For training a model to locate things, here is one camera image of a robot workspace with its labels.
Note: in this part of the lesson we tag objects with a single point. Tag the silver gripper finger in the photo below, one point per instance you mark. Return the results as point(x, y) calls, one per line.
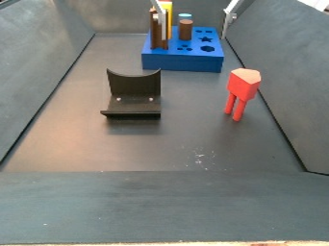
point(161, 18)
point(231, 15)

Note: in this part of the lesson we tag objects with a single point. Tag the blue shape sorter board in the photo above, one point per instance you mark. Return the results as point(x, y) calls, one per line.
point(200, 54)

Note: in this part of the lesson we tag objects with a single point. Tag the brown cylinder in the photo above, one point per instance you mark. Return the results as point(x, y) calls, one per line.
point(185, 29)

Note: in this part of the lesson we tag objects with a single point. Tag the light blue cylinder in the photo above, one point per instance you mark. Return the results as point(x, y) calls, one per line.
point(184, 16)

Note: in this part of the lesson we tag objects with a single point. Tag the black curved stand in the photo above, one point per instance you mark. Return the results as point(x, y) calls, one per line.
point(136, 95)

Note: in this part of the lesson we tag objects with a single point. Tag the yellow rectangular block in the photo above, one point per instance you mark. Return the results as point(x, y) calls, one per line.
point(166, 4)

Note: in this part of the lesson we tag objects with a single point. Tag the brown notched block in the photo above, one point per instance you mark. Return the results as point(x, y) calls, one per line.
point(158, 37)

